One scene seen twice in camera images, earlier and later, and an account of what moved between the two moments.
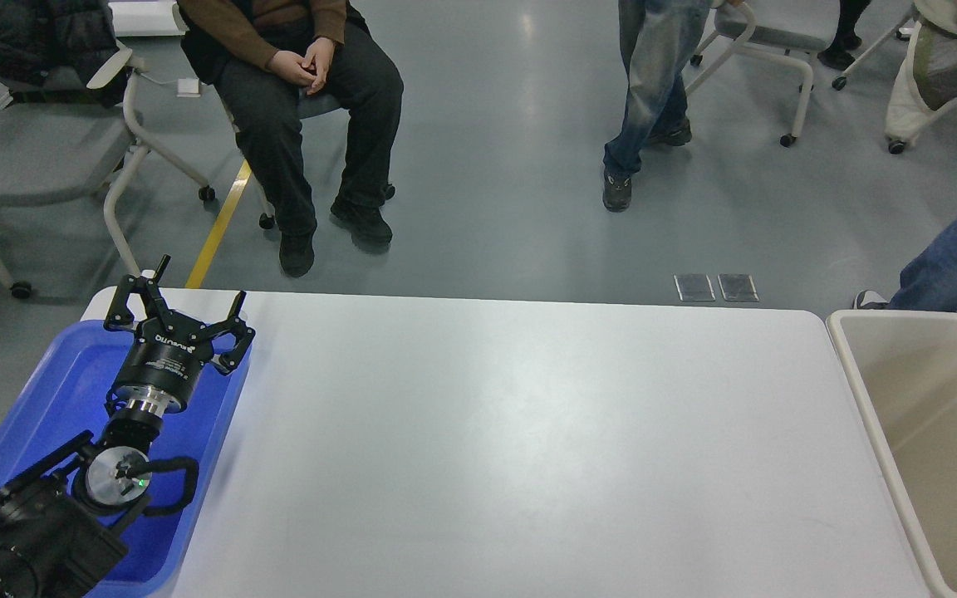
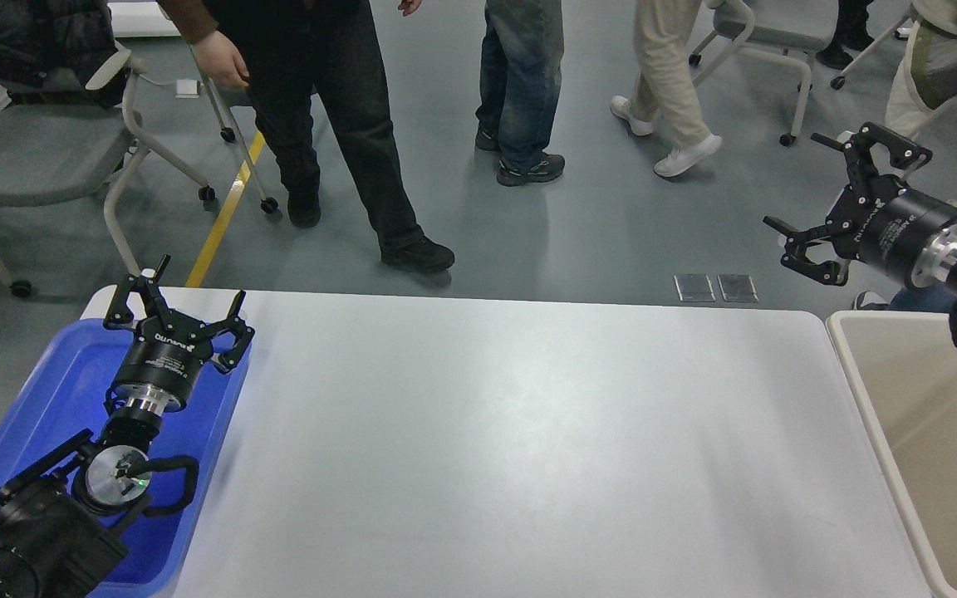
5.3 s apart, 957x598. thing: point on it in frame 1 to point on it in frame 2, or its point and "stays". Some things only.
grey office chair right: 787,29 stays
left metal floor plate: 694,287 stays
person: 658,38 to 522,56
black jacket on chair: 56,51 stays
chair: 309,107 to 206,190
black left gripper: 170,350 stays
